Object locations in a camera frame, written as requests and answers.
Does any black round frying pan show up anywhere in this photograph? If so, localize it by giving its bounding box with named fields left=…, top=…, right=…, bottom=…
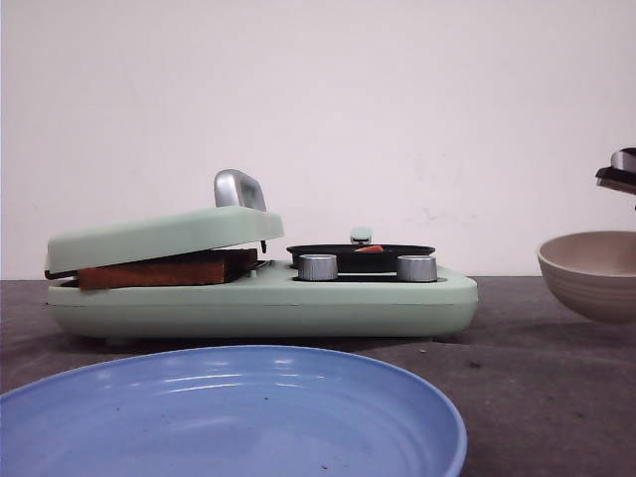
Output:
left=286, top=228, right=435, bottom=273

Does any blue plastic plate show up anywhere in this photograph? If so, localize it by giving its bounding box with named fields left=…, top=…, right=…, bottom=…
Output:
left=1, top=346, right=468, bottom=476

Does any right silver control knob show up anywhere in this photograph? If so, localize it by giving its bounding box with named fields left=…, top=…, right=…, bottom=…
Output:
left=397, top=254, right=438, bottom=283

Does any beige ribbed bowl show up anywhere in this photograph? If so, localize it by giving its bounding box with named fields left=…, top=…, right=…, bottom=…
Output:
left=538, top=231, right=635, bottom=324

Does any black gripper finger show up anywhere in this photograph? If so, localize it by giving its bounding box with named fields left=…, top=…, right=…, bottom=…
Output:
left=595, top=167, right=636, bottom=194

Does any left silver control knob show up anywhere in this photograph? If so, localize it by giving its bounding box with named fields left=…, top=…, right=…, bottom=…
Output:
left=297, top=253, right=338, bottom=281

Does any white bread slice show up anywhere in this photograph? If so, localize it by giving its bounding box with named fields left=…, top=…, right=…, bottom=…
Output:
left=78, top=248, right=257, bottom=290

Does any silver control knob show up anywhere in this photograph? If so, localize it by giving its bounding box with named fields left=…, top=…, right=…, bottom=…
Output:
left=297, top=253, right=338, bottom=281
left=397, top=254, right=438, bottom=283

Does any mint green sandwich maker lid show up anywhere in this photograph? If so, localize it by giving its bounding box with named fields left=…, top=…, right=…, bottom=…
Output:
left=45, top=168, right=286, bottom=280

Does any mint green breakfast maker base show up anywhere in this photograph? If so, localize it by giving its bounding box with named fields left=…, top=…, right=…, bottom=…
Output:
left=47, top=261, right=478, bottom=340

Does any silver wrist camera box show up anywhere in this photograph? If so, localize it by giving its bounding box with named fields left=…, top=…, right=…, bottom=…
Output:
left=610, top=147, right=636, bottom=173

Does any orange shrimp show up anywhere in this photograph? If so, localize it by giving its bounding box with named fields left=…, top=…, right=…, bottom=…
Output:
left=353, top=244, right=385, bottom=252

